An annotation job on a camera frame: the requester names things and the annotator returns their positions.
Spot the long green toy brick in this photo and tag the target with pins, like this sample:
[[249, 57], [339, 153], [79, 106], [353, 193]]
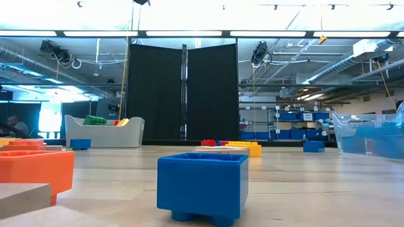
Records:
[[94, 120]]

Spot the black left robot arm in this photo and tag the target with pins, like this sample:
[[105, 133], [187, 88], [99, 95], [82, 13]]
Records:
[[141, 1]]

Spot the grey background robot arm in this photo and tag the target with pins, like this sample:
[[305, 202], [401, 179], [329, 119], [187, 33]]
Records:
[[326, 126]]

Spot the black background robot arm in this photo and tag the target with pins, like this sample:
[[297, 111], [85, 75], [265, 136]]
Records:
[[113, 108]]

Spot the black folding partition screen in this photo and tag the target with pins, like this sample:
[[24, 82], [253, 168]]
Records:
[[211, 94]]

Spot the small red toy brick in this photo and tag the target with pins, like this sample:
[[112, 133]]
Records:
[[208, 143], [224, 143]]

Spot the black ceiling-hung device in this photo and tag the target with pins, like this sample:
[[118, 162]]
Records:
[[260, 52], [55, 50]]

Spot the shelf with blue bins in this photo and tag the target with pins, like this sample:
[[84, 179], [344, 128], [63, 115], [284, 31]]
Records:
[[296, 126]]

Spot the white plastic bin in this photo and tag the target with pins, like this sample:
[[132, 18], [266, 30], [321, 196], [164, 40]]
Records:
[[104, 135]]

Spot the yellow hanging hook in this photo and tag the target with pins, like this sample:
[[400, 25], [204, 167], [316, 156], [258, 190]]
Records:
[[322, 39]]

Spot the clear plastic bin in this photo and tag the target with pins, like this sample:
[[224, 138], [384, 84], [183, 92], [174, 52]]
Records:
[[347, 123]]

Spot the small orange toy brick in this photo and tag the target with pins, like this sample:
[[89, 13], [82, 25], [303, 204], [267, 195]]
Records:
[[34, 170]]

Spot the long orange toy brick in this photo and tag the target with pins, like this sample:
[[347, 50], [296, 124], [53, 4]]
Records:
[[25, 145]]

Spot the person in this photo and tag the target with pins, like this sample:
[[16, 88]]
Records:
[[17, 126]]

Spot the amber yellow toy brick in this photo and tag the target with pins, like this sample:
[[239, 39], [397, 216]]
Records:
[[9, 141]]

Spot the white ventilation duct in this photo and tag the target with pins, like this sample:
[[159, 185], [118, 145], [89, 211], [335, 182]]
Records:
[[347, 60]]

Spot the silver ventilation duct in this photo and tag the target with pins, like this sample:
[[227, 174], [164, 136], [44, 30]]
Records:
[[31, 63]]

